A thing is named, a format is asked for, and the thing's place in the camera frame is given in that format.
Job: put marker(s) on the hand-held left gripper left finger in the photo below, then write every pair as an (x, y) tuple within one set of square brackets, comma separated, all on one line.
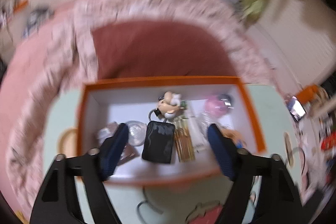
[(115, 150)]

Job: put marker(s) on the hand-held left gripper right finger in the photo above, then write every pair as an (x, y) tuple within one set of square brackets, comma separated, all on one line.
[(220, 153)]

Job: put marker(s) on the clear plastic bag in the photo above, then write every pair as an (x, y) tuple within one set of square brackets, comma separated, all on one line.
[(106, 132)]

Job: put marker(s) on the clear round plastic piece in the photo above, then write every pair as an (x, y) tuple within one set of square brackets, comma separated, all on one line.
[(136, 132)]

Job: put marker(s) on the white tube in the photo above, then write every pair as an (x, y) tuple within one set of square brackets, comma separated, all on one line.
[(195, 132)]

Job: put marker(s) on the amber perfume bottle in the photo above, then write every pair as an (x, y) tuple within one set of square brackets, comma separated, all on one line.
[(183, 142)]

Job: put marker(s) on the orange cardboard box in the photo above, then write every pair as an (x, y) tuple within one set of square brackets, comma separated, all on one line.
[(123, 108)]

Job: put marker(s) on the black card wallet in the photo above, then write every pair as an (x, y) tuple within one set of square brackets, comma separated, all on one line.
[(157, 142)]

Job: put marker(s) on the pink round plastic case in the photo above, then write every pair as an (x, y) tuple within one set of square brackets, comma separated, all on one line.
[(214, 107)]

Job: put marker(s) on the small orange blue item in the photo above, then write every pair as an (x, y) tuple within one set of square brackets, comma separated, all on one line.
[(233, 136)]

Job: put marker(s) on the green cartoon lap table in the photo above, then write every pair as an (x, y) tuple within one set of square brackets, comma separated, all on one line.
[(267, 113)]

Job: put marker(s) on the smartphone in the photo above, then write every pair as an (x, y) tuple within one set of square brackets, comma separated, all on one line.
[(296, 108)]

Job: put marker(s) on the orange bottle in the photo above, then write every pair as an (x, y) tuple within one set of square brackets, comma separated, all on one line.
[(308, 92)]

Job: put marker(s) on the pink bed sheet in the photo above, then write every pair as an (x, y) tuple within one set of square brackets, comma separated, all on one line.
[(34, 56)]

